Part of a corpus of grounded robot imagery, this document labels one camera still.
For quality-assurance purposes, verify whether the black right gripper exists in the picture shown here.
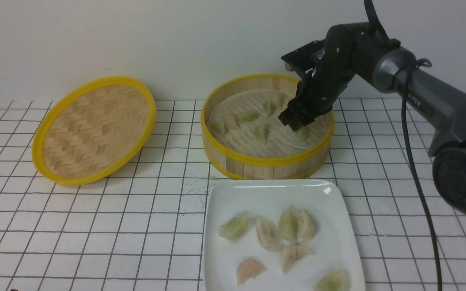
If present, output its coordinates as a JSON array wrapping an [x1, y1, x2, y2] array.
[[278, 24, 359, 131]]

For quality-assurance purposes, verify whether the green dumpling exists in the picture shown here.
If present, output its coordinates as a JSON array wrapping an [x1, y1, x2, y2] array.
[[278, 206, 298, 244], [218, 211, 250, 241], [238, 110, 260, 123], [295, 127, 309, 143], [254, 123, 268, 143], [263, 101, 276, 118], [209, 118, 226, 137]]

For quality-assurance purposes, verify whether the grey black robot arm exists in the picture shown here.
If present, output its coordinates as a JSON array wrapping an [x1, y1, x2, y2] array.
[[279, 22, 466, 214]]

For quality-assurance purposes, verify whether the beige dumpling on plate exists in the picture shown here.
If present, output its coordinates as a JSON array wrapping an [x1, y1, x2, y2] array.
[[297, 210, 318, 243], [256, 216, 280, 251]]

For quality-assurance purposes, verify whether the white square plate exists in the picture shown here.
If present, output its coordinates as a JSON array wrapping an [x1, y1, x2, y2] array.
[[202, 179, 366, 291]]

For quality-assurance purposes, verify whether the beige dumpling lower plate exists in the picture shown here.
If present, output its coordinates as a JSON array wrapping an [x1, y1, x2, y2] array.
[[280, 244, 316, 274]]

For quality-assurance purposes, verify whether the pink dumpling on plate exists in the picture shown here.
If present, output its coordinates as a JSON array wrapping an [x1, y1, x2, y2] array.
[[235, 258, 267, 286]]

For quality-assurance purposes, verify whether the green dumpling plate corner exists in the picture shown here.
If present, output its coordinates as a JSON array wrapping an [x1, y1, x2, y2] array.
[[312, 268, 351, 291]]

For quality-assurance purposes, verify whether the green dumpling in steamer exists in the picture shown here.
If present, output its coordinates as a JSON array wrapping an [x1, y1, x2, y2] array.
[[254, 123, 268, 143], [263, 101, 276, 118], [238, 110, 260, 123], [209, 118, 226, 137]]

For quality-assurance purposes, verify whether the white mesh steamer liner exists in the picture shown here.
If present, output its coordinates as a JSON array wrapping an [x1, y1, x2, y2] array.
[[206, 90, 331, 158]]

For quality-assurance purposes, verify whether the bamboo steamer basket yellow rim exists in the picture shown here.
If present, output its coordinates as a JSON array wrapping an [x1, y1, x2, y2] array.
[[200, 74, 335, 180]]

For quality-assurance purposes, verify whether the pink dumpling in steamer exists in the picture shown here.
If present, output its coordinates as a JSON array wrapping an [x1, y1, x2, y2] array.
[[223, 114, 239, 130]]

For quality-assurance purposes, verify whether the bamboo steamer lid yellow rim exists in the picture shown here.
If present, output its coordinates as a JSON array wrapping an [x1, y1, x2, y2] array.
[[32, 76, 157, 186]]

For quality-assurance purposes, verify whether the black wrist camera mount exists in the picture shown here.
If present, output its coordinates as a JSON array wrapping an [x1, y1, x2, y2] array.
[[281, 40, 325, 79]]

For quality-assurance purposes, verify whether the black cable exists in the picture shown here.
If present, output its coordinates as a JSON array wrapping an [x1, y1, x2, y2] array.
[[363, 0, 443, 291]]

